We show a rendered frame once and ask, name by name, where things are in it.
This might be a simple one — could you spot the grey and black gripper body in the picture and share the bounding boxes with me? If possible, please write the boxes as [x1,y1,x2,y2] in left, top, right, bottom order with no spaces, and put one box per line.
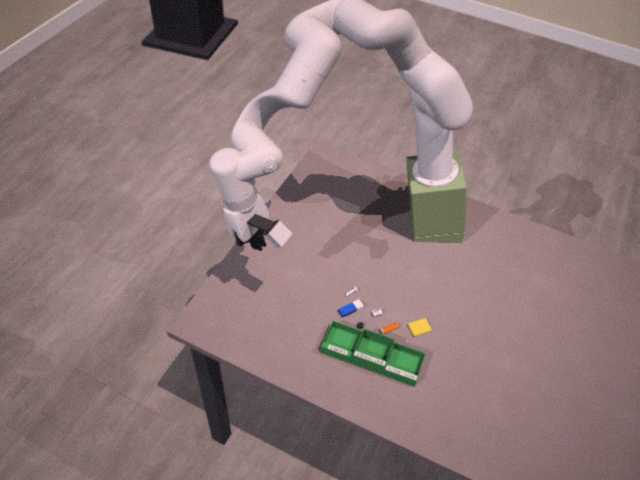
[224,189,269,242]

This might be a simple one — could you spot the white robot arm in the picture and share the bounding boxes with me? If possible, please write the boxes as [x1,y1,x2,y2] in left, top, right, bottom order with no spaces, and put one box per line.
[209,0,473,211]

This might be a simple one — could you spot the green bin labelled batteries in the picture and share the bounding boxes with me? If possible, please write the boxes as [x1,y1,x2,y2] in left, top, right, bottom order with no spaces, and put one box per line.
[320,321,426,387]

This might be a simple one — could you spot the orange battery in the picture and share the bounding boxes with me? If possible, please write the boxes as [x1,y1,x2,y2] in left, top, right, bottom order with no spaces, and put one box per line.
[380,323,399,334]

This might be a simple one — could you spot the white and blue eraser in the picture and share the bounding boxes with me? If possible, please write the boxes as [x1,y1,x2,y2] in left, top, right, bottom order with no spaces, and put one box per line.
[338,300,364,318]

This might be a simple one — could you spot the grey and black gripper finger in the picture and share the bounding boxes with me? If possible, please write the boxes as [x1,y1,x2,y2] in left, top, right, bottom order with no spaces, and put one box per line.
[235,231,263,251]
[254,229,266,247]

